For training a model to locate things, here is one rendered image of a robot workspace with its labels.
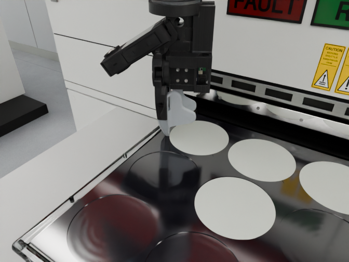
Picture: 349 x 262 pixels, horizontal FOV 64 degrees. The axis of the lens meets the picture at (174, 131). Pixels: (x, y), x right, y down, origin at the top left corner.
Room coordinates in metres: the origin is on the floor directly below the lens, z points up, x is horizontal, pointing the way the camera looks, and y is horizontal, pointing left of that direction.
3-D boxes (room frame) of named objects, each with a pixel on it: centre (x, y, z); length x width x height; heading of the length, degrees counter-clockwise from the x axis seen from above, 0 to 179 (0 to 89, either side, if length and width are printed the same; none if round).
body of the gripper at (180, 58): (0.40, -0.01, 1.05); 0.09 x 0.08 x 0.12; 85
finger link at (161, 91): (0.38, 0.02, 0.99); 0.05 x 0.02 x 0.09; 175
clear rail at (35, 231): (0.34, 0.08, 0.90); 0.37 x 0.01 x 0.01; 148
